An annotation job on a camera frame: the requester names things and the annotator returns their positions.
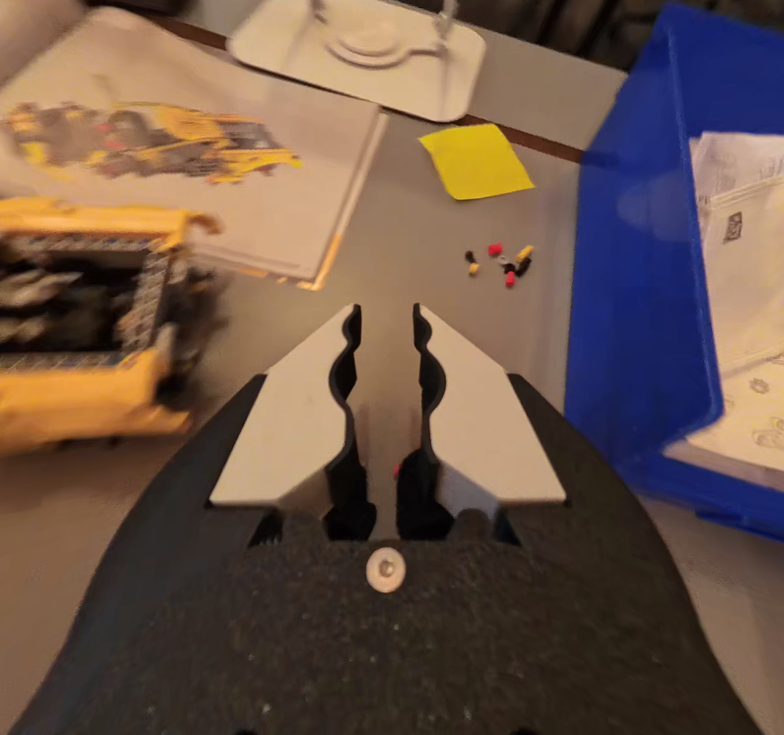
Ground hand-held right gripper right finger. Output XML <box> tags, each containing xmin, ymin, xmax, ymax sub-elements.
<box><xmin>396</xmin><ymin>303</ymin><xmax>568</xmax><ymax>541</ymax></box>

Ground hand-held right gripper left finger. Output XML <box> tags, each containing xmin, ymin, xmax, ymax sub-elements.
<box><xmin>209</xmin><ymin>303</ymin><xmax>377</xmax><ymax>541</ymax></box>

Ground yellow toy brick car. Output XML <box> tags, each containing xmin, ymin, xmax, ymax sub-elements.
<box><xmin>0</xmin><ymin>196</ymin><xmax>227</xmax><ymax>457</ymax></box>

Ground grey desk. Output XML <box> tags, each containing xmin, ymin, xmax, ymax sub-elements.
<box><xmin>0</xmin><ymin>0</ymin><xmax>784</xmax><ymax>735</ymax></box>

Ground pile of small brick pieces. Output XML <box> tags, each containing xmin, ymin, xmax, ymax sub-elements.
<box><xmin>463</xmin><ymin>244</ymin><xmax>535</xmax><ymax>290</ymax></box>

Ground open instruction booklet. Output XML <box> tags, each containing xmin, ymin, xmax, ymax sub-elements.
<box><xmin>0</xmin><ymin>0</ymin><xmax>390</xmax><ymax>292</ymax></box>

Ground blue plastic bin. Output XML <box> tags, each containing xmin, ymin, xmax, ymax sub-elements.
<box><xmin>563</xmin><ymin>1</ymin><xmax>784</xmax><ymax>543</ymax></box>

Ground yellow sticky note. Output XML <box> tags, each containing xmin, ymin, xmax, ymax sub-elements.
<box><xmin>418</xmin><ymin>124</ymin><xmax>535</xmax><ymax>201</ymax></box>

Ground crumpled white plastic bags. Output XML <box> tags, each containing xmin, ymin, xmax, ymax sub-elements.
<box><xmin>664</xmin><ymin>131</ymin><xmax>784</xmax><ymax>491</ymax></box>

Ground white tablet stand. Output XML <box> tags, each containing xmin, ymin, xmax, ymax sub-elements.
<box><xmin>227</xmin><ymin>0</ymin><xmax>488</xmax><ymax>123</ymax></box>

